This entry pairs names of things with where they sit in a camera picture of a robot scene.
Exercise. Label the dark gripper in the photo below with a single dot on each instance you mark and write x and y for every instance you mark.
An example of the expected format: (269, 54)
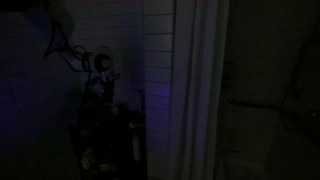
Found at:
(107, 82)

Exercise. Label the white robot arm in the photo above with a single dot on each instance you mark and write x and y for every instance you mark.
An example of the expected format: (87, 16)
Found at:
(56, 24)

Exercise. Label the white bottle on shelf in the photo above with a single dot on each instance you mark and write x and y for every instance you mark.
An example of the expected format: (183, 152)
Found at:
(136, 148)

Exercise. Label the white shower curtain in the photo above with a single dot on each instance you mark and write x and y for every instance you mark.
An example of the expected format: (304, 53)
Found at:
(199, 47)

